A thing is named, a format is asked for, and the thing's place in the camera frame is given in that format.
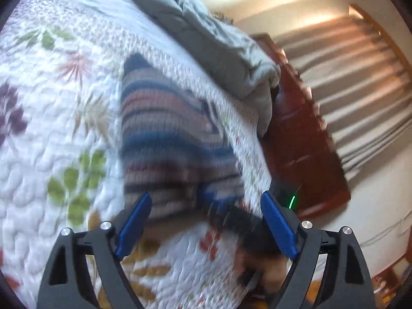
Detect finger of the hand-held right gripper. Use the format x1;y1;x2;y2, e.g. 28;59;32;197
196;187;232;213

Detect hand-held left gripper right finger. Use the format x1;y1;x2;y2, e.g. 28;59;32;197
260;191;377;309

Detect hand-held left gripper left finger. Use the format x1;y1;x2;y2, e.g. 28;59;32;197
36;192;152;309

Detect striped knit sweater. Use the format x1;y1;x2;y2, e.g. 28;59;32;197
119;53;247;222

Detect person's right hand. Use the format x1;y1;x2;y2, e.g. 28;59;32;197
245;257;290;293

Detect reddish wooden bed board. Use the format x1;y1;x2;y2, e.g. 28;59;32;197
249;33;351;219

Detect floral quilted bedspread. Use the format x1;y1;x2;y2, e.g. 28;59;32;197
0;0;290;309

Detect beige curtain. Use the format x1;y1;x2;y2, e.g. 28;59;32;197
273;13;412;181

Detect grey-blue comforter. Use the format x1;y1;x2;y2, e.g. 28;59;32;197
108;0;282;137

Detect wooden curtain rail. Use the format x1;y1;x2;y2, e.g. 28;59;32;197
349;3;412;81

